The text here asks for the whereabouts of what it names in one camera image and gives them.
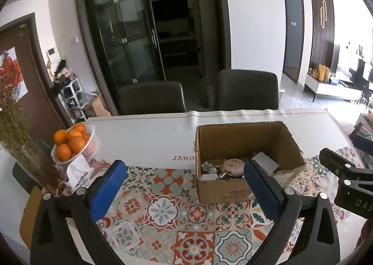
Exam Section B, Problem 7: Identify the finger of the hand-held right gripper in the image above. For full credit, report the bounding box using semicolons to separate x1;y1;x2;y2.
319;148;355;180

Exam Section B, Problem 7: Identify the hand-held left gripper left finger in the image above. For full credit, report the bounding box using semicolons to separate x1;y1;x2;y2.
30;160;127;265

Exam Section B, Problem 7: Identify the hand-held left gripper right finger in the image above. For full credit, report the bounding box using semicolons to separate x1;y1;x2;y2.
244;160;341;265

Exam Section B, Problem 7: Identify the white box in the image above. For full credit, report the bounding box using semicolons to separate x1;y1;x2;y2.
251;151;280;174

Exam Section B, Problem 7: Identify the brown cardboard box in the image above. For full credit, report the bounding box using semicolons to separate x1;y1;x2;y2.
194;121;306;204

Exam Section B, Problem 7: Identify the round pink toy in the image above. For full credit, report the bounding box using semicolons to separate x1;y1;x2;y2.
219;158;245;178

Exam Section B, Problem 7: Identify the person's right forearm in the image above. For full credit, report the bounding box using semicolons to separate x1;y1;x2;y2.
360;220;373;244

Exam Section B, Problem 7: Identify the white tissue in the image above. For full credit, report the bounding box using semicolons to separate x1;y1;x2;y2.
66;154;94;187

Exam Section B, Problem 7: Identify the white slatted fruit basket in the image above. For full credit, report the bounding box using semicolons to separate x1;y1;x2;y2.
51;122;97;165

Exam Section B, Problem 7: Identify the floral fabric tissue cover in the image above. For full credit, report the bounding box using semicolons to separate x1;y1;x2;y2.
56;160;109;196

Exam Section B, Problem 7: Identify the white tv console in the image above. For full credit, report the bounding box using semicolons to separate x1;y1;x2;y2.
303;73;365;104

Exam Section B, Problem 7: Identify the patterned tablecloth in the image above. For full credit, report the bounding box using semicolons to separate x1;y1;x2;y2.
66;108;368;265

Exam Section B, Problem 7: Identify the small cardboard box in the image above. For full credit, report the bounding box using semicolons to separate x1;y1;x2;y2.
84;93;112;119

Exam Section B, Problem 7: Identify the yellow woven box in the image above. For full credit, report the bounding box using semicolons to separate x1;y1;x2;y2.
19;186;45;250

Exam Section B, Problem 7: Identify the dark grey dining chair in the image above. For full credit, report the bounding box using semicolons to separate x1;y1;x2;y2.
214;69;280;111
118;81;187;116
12;162;39;193

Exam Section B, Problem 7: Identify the yellow paper bag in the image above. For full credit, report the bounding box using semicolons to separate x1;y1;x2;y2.
317;64;332;82

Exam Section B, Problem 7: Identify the white shoe rack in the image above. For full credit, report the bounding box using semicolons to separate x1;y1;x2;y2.
58;79;86;125

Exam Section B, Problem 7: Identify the dried flower bunch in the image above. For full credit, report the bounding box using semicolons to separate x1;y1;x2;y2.
0;79;62;193

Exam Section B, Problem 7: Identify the brown wooden door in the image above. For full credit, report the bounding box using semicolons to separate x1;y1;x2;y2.
0;13;74;144

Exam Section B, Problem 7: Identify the grey interior door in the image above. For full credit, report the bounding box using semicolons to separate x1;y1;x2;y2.
282;0;305;85

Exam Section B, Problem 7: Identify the white intercom panel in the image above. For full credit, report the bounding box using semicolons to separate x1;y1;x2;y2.
46;46;60;63

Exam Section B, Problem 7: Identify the black glass sliding door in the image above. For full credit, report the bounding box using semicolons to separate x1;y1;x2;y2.
74;0;167;115

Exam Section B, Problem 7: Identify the red white wall poster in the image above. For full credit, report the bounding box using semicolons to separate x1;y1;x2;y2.
0;47;29;100

